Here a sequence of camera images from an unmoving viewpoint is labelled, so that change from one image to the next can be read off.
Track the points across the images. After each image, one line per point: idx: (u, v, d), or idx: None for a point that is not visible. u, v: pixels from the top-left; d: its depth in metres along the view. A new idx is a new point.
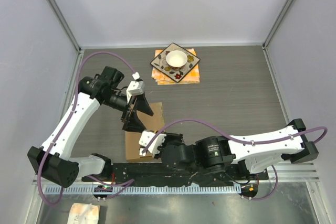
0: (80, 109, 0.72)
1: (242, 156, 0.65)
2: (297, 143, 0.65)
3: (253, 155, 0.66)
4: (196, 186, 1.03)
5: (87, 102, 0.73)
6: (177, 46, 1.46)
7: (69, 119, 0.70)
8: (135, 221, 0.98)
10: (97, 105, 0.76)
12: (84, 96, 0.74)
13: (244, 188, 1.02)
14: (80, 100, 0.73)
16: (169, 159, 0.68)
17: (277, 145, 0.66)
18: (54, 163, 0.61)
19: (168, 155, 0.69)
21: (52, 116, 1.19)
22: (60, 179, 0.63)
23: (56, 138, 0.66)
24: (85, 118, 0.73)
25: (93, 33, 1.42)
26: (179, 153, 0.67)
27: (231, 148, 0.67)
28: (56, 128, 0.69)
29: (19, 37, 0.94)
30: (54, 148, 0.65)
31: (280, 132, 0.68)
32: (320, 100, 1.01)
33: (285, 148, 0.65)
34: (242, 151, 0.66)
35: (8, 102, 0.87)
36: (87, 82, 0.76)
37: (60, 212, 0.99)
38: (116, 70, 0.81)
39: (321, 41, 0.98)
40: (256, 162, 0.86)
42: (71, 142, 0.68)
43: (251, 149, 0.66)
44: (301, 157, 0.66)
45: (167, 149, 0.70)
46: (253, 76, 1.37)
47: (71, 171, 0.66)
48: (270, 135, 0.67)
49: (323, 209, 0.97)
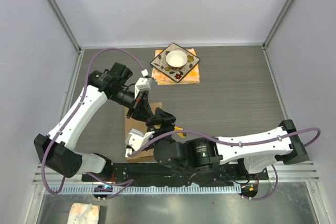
0: (88, 102, 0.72)
1: (229, 157, 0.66)
2: (286, 144, 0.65)
3: (240, 155, 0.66)
4: (196, 186, 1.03)
5: (96, 94, 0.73)
6: (177, 46, 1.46)
7: (77, 109, 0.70)
8: (135, 221, 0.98)
10: (104, 98, 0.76)
12: (93, 89, 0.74)
13: (244, 188, 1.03)
14: (88, 93, 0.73)
16: (161, 155, 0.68)
17: (265, 146, 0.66)
18: (60, 152, 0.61)
19: (161, 152, 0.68)
21: (52, 116, 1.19)
22: (64, 169, 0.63)
23: (63, 126, 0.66)
24: (92, 110, 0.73)
25: (93, 33, 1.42)
26: (175, 149, 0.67)
27: (220, 149, 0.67)
28: (63, 117, 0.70)
29: (19, 38, 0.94)
30: (60, 137, 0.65)
31: (268, 133, 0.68)
32: (320, 101, 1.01)
33: (273, 150, 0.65)
34: (229, 152, 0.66)
35: (7, 102, 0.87)
36: (96, 76, 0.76)
37: (60, 212, 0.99)
38: (125, 66, 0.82)
39: (321, 42, 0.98)
40: (253, 163, 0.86)
42: (77, 133, 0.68)
43: (239, 150, 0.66)
44: (291, 158, 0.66)
45: (160, 145, 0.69)
46: (253, 76, 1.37)
47: (75, 161, 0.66)
48: (258, 136, 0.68)
49: (323, 209, 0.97)
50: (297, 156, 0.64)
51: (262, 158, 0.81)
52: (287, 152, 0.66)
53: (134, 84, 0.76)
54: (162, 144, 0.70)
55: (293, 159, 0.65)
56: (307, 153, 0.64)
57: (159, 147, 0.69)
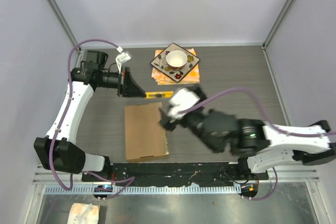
0: (77, 96, 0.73)
1: (276, 142, 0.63)
2: (325, 142, 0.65)
3: (283, 144, 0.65)
4: (196, 186, 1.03)
5: (82, 87, 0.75)
6: (177, 46, 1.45)
7: (69, 105, 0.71)
8: (135, 221, 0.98)
10: (91, 92, 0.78)
12: (78, 84, 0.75)
13: (244, 188, 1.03)
14: (74, 88, 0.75)
16: (217, 126, 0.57)
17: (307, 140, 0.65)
18: (64, 149, 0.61)
19: (218, 123, 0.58)
21: (52, 116, 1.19)
22: (71, 164, 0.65)
23: (60, 124, 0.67)
24: (82, 104, 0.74)
25: (93, 33, 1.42)
26: (229, 121, 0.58)
27: (268, 132, 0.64)
28: (57, 117, 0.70)
29: (19, 37, 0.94)
30: (60, 134, 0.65)
31: (309, 129, 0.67)
32: (320, 101, 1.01)
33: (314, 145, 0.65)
34: (276, 138, 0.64)
35: (7, 102, 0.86)
36: (77, 72, 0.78)
37: (60, 213, 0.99)
38: (98, 52, 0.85)
39: (321, 42, 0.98)
40: (261, 161, 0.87)
42: (74, 127, 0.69)
43: (285, 138, 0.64)
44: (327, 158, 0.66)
45: (211, 116, 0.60)
46: (253, 76, 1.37)
47: (77, 155, 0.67)
48: (301, 129, 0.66)
49: (323, 209, 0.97)
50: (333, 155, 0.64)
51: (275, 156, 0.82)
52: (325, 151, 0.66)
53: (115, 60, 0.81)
54: (217, 115, 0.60)
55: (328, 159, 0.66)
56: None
57: (218, 117, 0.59)
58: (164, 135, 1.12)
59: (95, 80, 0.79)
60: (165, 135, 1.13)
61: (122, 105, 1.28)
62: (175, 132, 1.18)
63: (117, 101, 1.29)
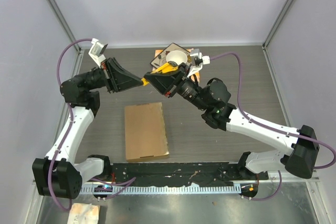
0: (79, 119, 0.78)
1: (234, 123, 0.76)
2: (290, 141, 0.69)
3: (244, 128, 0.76)
4: (196, 186, 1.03)
5: (83, 112, 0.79)
6: (177, 46, 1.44)
7: (70, 128, 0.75)
8: (135, 221, 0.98)
10: (92, 117, 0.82)
12: (79, 108, 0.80)
13: (244, 188, 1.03)
14: (76, 113, 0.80)
16: (216, 92, 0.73)
17: (271, 133, 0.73)
18: (63, 170, 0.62)
19: (223, 95, 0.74)
21: (52, 116, 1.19)
22: (68, 189, 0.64)
23: (60, 145, 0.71)
24: (83, 128, 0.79)
25: (93, 33, 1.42)
26: (226, 96, 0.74)
27: (232, 114, 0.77)
28: (58, 138, 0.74)
29: (19, 39, 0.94)
30: (60, 155, 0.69)
31: (281, 127, 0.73)
32: (320, 101, 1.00)
33: (275, 139, 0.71)
34: (238, 120, 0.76)
35: (7, 102, 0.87)
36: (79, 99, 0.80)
37: (61, 212, 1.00)
38: (64, 84, 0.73)
39: (321, 41, 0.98)
40: (256, 158, 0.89)
42: (74, 148, 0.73)
43: (245, 123, 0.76)
44: (290, 158, 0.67)
45: (219, 85, 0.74)
46: (253, 76, 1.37)
47: (76, 179, 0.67)
48: (272, 125, 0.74)
49: (323, 209, 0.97)
50: (294, 153, 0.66)
51: (269, 156, 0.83)
52: (288, 150, 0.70)
53: (89, 53, 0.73)
54: (221, 85, 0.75)
55: (291, 159, 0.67)
56: (306, 160, 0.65)
57: (217, 83, 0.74)
58: (164, 135, 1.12)
59: (97, 97, 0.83)
60: (164, 135, 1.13)
61: (122, 105, 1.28)
62: (175, 132, 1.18)
63: (118, 101, 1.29)
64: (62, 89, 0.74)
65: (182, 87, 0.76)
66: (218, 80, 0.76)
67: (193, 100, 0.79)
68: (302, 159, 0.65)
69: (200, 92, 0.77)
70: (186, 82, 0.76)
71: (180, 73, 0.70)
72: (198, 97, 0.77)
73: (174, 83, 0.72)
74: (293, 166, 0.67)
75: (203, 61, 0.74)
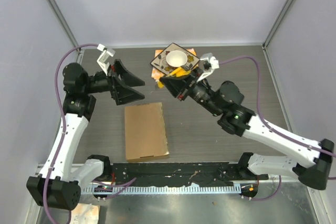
0: (71, 130, 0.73)
1: (254, 131, 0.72)
2: (312, 156, 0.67)
3: (263, 137, 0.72)
4: (196, 186, 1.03)
5: (76, 120, 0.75)
6: (177, 46, 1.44)
7: (63, 140, 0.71)
8: (135, 221, 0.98)
10: (86, 123, 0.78)
12: (73, 115, 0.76)
13: (244, 188, 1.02)
14: (69, 121, 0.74)
16: (228, 94, 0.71)
17: (292, 145, 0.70)
18: (58, 188, 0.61)
19: (236, 97, 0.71)
21: (52, 116, 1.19)
22: (65, 205, 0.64)
23: (53, 162, 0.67)
24: (76, 137, 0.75)
25: (93, 33, 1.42)
26: (239, 97, 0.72)
27: (251, 121, 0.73)
28: (51, 153, 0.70)
29: (19, 38, 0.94)
30: (53, 172, 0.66)
31: (303, 139, 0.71)
32: (321, 101, 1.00)
33: (296, 152, 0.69)
34: (258, 129, 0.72)
35: (7, 102, 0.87)
36: (72, 102, 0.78)
37: (61, 212, 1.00)
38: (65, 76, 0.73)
39: (321, 41, 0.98)
40: (261, 162, 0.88)
42: (68, 162, 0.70)
43: (266, 132, 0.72)
44: (309, 171, 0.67)
45: (229, 87, 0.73)
46: (253, 76, 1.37)
47: (74, 192, 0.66)
48: (293, 136, 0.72)
49: (323, 209, 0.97)
50: (315, 169, 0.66)
51: (277, 162, 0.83)
52: (309, 164, 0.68)
53: (97, 61, 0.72)
54: (231, 86, 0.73)
55: (310, 173, 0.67)
56: (327, 175, 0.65)
57: (228, 86, 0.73)
58: (164, 134, 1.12)
59: (92, 102, 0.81)
60: (165, 135, 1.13)
61: (122, 105, 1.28)
62: (175, 132, 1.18)
63: None
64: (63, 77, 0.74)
65: (193, 91, 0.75)
66: (229, 82, 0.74)
67: (206, 105, 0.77)
68: (323, 174, 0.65)
69: (213, 95, 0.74)
70: (198, 86, 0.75)
71: (190, 77, 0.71)
72: (210, 102, 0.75)
73: (186, 86, 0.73)
74: (311, 178, 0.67)
75: (211, 66, 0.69)
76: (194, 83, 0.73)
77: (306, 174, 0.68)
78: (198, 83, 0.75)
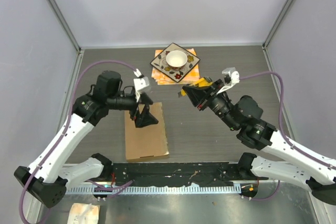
0: (71, 132, 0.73)
1: (276, 148, 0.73)
2: (332, 175, 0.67)
3: (284, 153, 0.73)
4: (196, 186, 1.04)
5: (79, 124, 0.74)
6: (177, 46, 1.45)
7: (60, 141, 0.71)
8: (135, 221, 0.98)
10: (90, 127, 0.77)
12: (77, 118, 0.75)
13: (244, 188, 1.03)
14: (71, 123, 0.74)
16: (247, 109, 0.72)
17: (312, 163, 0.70)
18: (39, 189, 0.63)
19: (254, 111, 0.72)
21: (52, 116, 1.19)
22: (44, 202, 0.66)
23: (43, 161, 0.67)
24: (75, 141, 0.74)
25: (93, 33, 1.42)
26: (258, 113, 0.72)
27: (273, 137, 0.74)
28: (45, 150, 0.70)
29: (19, 38, 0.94)
30: (40, 172, 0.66)
31: (322, 158, 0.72)
32: (321, 100, 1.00)
33: (316, 170, 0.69)
34: (279, 146, 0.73)
35: (7, 102, 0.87)
36: (82, 103, 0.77)
37: (61, 212, 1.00)
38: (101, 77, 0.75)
39: (321, 41, 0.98)
40: (268, 168, 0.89)
42: (58, 164, 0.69)
43: (287, 149, 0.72)
44: (328, 189, 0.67)
45: (249, 102, 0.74)
46: (253, 76, 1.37)
47: (56, 192, 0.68)
48: (313, 153, 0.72)
49: (323, 209, 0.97)
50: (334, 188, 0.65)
51: (287, 171, 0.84)
52: (327, 182, 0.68)
53: (136, 90, 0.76)
54: (251, 102, 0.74)
55: (328, 191, 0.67)
56: None
57: (247, 101, 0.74)
58: (164, 135, 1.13)
59: (105, 109, 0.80)
60: (164, 135, 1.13)
61: None
62: (175, 132, 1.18)
63: None
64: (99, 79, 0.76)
65: (213, 102, 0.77)
66: (247, 97, 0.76)
67: (223, 118, 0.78)
68: None
69: (232, 109, 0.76)
70: (217, 98, 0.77)
71: (211, 89, 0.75)
72: (228, 115, 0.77)
73: (206, 97, 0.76)
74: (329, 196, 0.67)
75: (231, 80, 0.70)
76: (214, 94, 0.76)
77: (324, 191, 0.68)
78: (218, 95, 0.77)
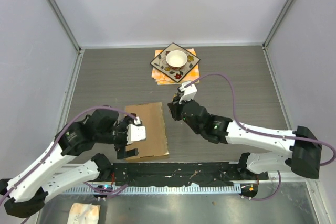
0: (48, 163, 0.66)
1: (233, 136, 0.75)
2: (287, 145, 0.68)
3: (243, 138, 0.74)
4: (196, 186, 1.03)
5: (58, 156, 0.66)
6: (177, 46, 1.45)
7: (36, 167, 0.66)
8: (135, 221, 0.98)
10: (70, 158, 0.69)
12: (59, 150, 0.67)
13: (244, 188, 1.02)
14: (52, 153, 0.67)
16: (189, 110, 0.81)
17: (268, 139, 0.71)
18: (9, 207, 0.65)
19: (196, 110, 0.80)
21: (52, 116, 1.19)
22: (19, 214, 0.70)
23: (18, 182, 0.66)
24: (54, 169, 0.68)
25: (93, 33, 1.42)
26: (199, 110, 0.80)
27: (229, 126, 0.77)
28: (25, 169, 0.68)
29: (19, 38, 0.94)
30: (14, 191, 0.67)
31: (277, 131, 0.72)
32: (321, 100, 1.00)
33: (273, 145, 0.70)
34: (235, 133, 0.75)
35: (7, 102, 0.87)
36: (67, 132, 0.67)
37: (61, 212, 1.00)
38: (102, 118, 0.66)
39: (321, 41, 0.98)
40: (258, 160, 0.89)
42: (33, 187, 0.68)
43: (243, 134, 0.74)
44: (292, 161, 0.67)
45: (190, 105, 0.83)
46: (253, 75, 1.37)
47: (28, 209, 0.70)
48: (268, 130, 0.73)
49: (323, 209, 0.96)
50: (295, 158, 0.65)
51: (271, 158, 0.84)
52: (288, 153, 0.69)
53: (130, 140, 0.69)
54: (193, 104, 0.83)
55: (295, 163, 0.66)
56: (310, 162, 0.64)
57: (191, 105, 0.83)
58: (164, 134, 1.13)
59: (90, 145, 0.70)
60: (165, 134, 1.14)
61: (122, 105, 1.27)
62: (175, 132, 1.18)
63: (118, 101, 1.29)
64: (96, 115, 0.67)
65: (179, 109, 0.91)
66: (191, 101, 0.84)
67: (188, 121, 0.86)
68: (303, 161, 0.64)
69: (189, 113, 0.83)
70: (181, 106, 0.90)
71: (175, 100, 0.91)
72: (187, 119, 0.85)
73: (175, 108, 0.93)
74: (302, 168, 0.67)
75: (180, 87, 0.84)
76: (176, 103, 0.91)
77: (294, 165, 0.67)
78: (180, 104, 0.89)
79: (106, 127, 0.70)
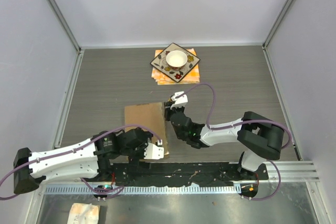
0: (79, 155, 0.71)
1: (203, 136, 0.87)
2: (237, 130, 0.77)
3: (211, 137, 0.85)
4: (196, 186, 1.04)
5: (89, 153, 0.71)
6: (177, 46, 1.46)
7: (65, 153, 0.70)
8: (135, 221, 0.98)
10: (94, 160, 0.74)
12: (92, 148, 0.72)
13: (244, 188, 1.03)
14: (86, 148, 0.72)
16: (176, 120, 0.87)
17: (224, 130, 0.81)
18: (21, 177, 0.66)
19: (182, 120, 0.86)
21: (52, 116, 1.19)
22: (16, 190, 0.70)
23: (44, 158, 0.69)
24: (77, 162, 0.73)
25: (93, 33, 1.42)
26: (186, 120, 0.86)
27: (202, 130, 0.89)
28: (54, 150, 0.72)
29: (19, 38, 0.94)
30: (35, 164, 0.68)
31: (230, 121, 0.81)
32: (320, 100, 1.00)
33: (228, 134, 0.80)
34: (204, 133, 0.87)
35: (6, 103, 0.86)
36: (105, 138, 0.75)
37: (61, 212, 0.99)
38: (136, 137, 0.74)
39: (321, 41, 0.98)
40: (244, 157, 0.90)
42: (51, 168, 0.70)
43: (210, 132, 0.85)
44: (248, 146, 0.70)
45: (178, 114, 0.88)
46: (253, 76, 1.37)
47: (29, 187, 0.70)
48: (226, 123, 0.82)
49: (323, 209, 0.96)
50: (243, 139, 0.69)
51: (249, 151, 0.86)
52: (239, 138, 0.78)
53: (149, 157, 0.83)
54: (179, 114, 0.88)
55: (251, 147, 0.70)
56: (258, 140, 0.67)
57: (177, 114, 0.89)
58: (164, 135, 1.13)
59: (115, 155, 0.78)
60: (164, 135, 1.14)
61: (122, 105, 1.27)
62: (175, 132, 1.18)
63: (117, 101, 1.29)
64: (132, 132, 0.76)
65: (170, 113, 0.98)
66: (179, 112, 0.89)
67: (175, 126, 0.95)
68: (250, 141, 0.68)
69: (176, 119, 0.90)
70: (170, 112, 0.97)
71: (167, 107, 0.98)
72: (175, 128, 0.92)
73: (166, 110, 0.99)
74: (260, 150, 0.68)
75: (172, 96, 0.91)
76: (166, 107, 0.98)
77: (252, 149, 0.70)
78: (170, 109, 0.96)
79: (134, 147, 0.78)
